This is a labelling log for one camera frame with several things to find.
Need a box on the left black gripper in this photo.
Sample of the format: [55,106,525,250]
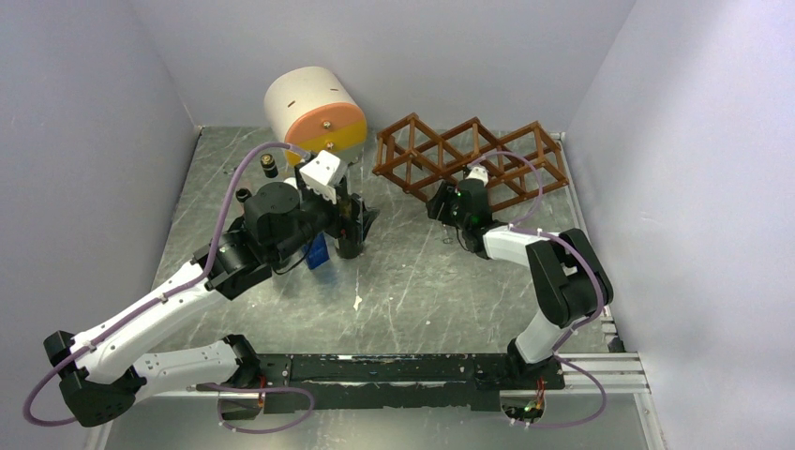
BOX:
[271,162,379,263]

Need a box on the brown wooden wine rack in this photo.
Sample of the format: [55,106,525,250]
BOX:
[372,112,570,211]

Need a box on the blue square bottle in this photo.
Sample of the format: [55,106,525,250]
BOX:
[303,233,329,270]

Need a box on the green wine bottle white label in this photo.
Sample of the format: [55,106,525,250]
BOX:
[336,177,365,260]

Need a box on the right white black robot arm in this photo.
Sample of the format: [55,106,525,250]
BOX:
[426,179,614,388]

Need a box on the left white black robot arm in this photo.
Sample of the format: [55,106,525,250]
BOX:
[44,182,379,428]

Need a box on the small black gold-capped bottle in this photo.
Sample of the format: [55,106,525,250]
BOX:
[260,153,279,179]

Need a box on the dark wine bottle red label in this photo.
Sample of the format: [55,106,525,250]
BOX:
[234,187,252,204]

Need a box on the cream orange cylindrical container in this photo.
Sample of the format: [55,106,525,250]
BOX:
[263,66,368,164]

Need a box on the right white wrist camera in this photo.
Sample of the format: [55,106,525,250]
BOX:
[465,165,488,185]

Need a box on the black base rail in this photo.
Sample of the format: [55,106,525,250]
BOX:
[225,353,565,412]

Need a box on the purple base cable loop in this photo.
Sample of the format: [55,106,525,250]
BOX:
[204,383,316,435]

